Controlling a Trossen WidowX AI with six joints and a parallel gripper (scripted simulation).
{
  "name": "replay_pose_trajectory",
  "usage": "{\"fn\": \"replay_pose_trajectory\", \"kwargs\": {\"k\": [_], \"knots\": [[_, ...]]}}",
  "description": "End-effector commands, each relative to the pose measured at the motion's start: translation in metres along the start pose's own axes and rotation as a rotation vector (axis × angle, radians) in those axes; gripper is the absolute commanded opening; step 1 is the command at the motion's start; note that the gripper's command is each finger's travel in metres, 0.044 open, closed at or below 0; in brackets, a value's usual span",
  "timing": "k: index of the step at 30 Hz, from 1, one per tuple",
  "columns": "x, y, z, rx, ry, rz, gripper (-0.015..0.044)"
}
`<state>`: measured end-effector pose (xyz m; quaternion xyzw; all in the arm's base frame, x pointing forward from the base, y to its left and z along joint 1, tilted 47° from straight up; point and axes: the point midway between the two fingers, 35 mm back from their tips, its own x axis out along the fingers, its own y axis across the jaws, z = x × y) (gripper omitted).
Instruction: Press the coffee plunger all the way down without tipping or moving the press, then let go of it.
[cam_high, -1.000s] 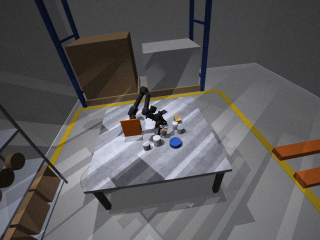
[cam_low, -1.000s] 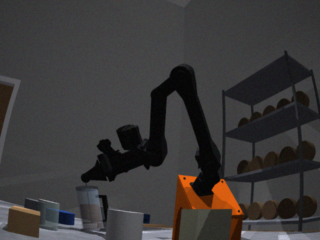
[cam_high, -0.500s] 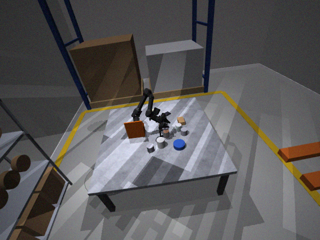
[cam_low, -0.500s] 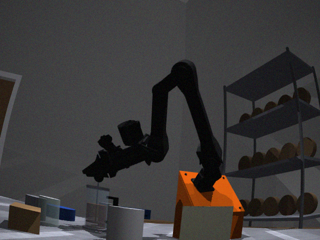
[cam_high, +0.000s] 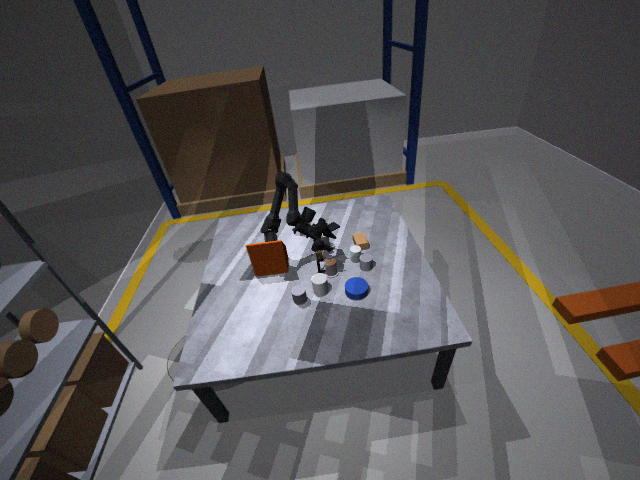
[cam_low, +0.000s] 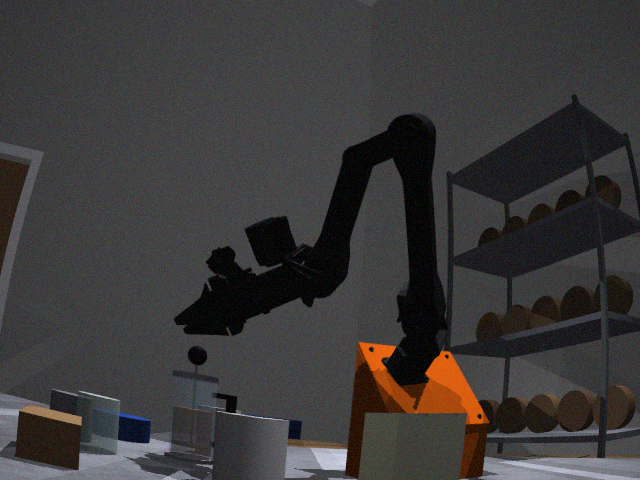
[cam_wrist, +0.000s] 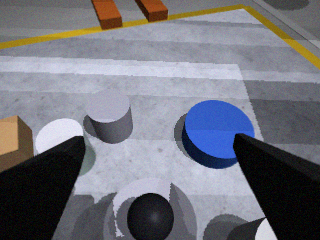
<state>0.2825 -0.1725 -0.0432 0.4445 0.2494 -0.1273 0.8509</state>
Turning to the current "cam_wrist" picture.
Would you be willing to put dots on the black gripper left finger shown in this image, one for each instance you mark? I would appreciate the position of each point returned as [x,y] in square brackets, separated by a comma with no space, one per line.
[34,194]

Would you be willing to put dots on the brown box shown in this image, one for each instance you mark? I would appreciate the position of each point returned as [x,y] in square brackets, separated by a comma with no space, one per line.
[16,142]

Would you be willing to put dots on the blue cylinder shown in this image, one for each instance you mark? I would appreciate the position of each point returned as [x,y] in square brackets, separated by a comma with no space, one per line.
[209,131]

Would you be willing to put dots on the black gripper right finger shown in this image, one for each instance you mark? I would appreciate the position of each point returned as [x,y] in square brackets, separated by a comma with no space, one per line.
[286,187]

